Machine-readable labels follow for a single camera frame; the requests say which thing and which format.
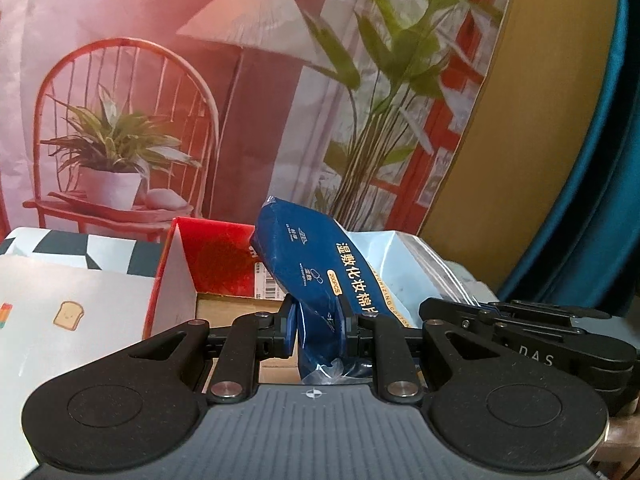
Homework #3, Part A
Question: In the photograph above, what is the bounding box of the teal curtain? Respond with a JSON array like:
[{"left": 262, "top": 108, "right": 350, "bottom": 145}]
[{"left": 498, "top": 0, "right": 639, "bottom": 313}]

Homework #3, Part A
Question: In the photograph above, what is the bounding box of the blue cotton pad package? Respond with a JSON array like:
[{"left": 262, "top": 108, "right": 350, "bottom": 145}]
[{"left": 250, "top": 196, "right": 398, "bottom": 384}]

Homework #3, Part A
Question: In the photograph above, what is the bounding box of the red strawberry cardboard box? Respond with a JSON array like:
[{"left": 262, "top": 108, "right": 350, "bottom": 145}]
[{"left": 142, "top": 216, "right": 302, "bottom": 386}]

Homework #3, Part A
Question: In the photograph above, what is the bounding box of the printed living room backdrop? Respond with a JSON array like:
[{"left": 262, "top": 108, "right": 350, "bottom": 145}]
[{"left": 1, "top": 0, "right": 506, "bottom": 234}]

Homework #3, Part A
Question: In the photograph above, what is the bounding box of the wooden wall panel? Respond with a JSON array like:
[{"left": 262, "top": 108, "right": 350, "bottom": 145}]
[{"left": 422, "top": 0, "right": 617, "bottom": 289}]

